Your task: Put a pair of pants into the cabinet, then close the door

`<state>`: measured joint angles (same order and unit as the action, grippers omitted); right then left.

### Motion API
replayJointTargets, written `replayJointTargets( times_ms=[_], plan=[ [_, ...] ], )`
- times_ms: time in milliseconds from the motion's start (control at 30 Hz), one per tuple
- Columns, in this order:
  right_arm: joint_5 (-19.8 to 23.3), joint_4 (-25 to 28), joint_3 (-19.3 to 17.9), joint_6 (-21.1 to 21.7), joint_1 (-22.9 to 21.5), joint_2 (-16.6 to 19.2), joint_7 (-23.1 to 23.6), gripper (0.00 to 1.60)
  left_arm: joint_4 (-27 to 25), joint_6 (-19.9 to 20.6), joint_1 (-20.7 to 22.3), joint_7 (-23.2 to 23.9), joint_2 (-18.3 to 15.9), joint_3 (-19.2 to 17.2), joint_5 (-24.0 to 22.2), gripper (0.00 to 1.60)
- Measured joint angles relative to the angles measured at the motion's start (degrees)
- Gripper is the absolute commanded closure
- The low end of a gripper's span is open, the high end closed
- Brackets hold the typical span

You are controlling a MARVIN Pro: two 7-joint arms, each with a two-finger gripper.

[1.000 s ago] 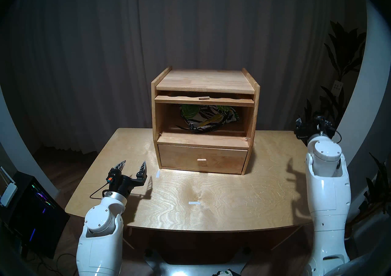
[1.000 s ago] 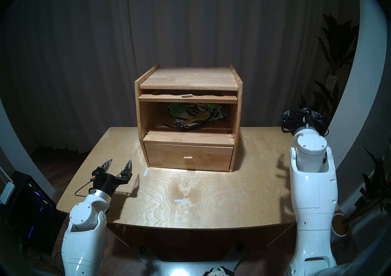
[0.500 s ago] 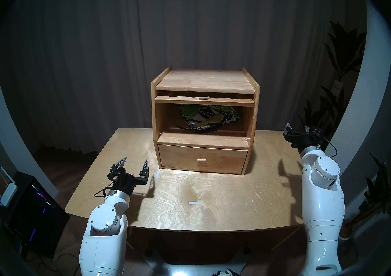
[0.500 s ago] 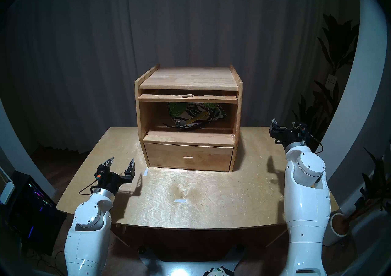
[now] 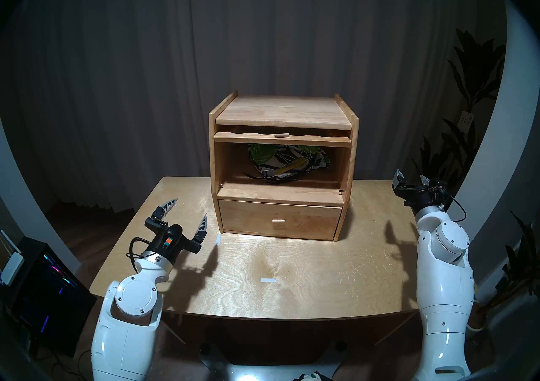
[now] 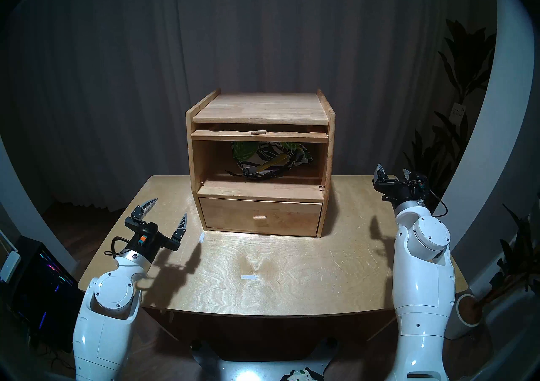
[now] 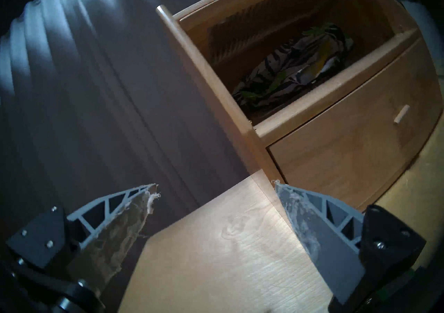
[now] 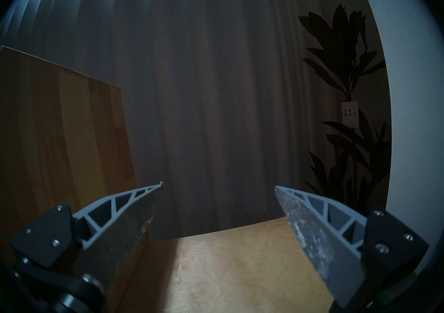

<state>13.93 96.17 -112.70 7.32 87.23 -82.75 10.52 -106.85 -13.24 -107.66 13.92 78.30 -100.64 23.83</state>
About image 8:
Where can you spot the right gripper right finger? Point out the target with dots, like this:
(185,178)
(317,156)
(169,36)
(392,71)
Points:
(333,243)

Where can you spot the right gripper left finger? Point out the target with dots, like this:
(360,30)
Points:
(111,236)

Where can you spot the wooden cabinet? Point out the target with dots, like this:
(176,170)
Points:
(62,135)

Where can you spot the grey curtain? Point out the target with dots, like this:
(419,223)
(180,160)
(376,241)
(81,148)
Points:
(208,90)

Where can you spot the tall dark leafy plant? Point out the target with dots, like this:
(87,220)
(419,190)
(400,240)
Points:
(343,45)

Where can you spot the white paper plant tag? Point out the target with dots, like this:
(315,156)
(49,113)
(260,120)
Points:
(350,114)

